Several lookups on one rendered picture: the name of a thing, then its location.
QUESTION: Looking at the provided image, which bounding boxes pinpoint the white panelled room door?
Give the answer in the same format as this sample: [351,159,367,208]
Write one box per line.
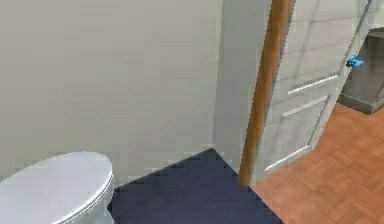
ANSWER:
[237,0,374,186]

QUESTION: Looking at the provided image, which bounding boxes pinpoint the white toilet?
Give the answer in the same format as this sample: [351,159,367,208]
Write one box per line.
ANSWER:
[0,151,115,224]

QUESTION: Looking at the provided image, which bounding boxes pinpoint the grey cabinet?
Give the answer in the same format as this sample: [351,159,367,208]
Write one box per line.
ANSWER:
[337,23,384,116]

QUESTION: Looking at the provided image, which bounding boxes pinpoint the blue door handle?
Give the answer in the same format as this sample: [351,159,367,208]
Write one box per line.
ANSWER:
[345,54,364,69]

